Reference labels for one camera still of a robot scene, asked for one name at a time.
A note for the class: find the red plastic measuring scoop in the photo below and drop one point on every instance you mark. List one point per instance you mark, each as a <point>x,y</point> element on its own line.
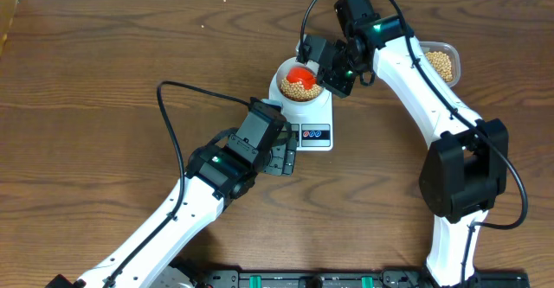
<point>303,76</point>

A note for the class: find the light grey round bowl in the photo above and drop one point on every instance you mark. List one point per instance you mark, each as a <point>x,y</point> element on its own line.
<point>284,69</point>

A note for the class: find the soybeans in bowl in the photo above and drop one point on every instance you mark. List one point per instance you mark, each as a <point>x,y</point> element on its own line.
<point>295,91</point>

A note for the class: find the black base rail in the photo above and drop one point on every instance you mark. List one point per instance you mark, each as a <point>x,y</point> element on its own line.
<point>410,278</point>

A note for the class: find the clear plastic container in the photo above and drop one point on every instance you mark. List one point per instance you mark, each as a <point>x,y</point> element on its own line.
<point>452,54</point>

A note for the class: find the white digital kitchen scale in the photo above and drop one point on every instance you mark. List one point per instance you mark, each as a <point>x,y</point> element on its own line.
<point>312,120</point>

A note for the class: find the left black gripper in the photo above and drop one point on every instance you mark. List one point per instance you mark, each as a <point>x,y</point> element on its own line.
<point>283,154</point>

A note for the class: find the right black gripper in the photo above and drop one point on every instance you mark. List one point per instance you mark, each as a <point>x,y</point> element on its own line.
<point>341,89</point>

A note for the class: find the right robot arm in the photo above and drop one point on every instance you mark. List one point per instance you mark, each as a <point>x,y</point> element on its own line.
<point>465,168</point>

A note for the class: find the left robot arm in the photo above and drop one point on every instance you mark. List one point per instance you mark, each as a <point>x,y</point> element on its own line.
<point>214,177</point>

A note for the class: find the pile of soybeans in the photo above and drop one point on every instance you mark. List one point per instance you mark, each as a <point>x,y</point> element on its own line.
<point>442,64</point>

